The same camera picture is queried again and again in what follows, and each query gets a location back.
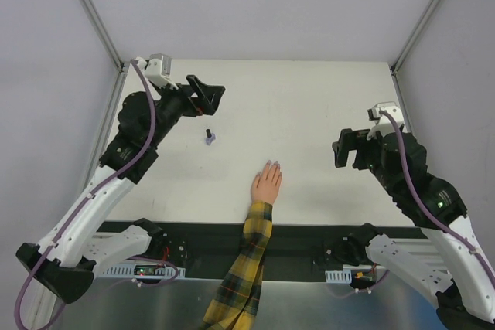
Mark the aluminium frame post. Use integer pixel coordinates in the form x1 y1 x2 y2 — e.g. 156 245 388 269
390 0 444 77
79 0 125 71

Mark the white cable duct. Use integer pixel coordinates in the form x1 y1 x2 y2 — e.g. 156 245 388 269
325 269 353 284
101 262 186 280

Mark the mannequin hand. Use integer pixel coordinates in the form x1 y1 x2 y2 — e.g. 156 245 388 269
251 161 282 206

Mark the right aluminium frame post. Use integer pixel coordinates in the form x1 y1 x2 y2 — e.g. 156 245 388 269
390 0 444 77

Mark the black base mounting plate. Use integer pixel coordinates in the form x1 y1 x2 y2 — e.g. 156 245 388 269
108 223 372 283

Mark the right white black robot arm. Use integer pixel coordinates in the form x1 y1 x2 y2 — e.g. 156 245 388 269
331 129 494 329

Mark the left white cable duct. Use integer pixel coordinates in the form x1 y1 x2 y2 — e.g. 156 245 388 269
101 262 186 280

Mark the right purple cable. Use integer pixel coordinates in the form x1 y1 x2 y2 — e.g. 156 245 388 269
378 110 495 296

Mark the yellow plaid sleeve forearm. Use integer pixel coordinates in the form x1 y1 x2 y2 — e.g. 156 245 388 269
200 202 273 329

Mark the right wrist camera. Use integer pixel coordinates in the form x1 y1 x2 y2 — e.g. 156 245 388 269
367 101 405 141

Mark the purple nail polish bottle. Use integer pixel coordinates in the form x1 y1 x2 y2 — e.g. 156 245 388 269
205 132 216 146

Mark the right white cable duct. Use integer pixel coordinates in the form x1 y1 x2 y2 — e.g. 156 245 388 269
325 269 353 284

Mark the left aluminium frame post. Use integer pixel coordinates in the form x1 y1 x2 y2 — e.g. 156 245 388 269
79 0 125 71

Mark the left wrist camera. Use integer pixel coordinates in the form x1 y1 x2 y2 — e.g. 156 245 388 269
135 53 178 90

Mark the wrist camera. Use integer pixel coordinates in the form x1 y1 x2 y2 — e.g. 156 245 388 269
367 101 405 141
135 53 178 90

